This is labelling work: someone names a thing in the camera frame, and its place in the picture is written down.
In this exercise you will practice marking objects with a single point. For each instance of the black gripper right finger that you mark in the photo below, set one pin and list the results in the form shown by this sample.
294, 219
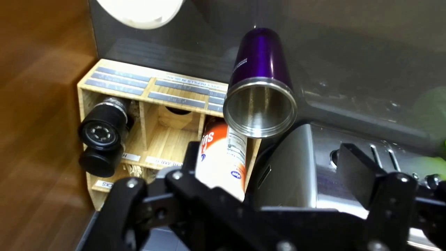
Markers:
392, 209

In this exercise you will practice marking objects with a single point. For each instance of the black cylindrical grinder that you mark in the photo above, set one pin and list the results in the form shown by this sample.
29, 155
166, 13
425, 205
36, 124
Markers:
97, 162
103, 126

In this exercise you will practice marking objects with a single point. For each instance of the purple steel tumbler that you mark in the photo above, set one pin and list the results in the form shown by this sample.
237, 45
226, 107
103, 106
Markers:
262, 64

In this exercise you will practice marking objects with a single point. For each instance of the white and red can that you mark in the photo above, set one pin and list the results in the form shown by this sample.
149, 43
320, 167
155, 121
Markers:
223, 162

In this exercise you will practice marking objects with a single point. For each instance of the wooden compartment box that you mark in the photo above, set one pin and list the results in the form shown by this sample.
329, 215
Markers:
171, 140

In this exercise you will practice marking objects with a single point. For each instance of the white wipes canister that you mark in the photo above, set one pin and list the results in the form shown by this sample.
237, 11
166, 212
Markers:
139, 11

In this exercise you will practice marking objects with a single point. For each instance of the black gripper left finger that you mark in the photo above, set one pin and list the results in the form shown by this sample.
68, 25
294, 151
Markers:
125, 204

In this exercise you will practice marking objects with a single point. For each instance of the stainless steel toaster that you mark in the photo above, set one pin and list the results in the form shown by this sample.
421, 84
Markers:
287, 172

